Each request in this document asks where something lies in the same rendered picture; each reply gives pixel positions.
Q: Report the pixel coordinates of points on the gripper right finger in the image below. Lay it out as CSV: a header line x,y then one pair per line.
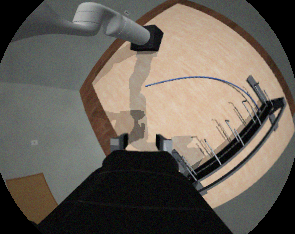
x,y
163,144

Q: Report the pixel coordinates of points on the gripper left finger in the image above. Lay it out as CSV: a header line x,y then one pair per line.
x,y
119,143

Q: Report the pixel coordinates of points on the dark grey metal rack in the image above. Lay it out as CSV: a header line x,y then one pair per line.
x,y
231,150

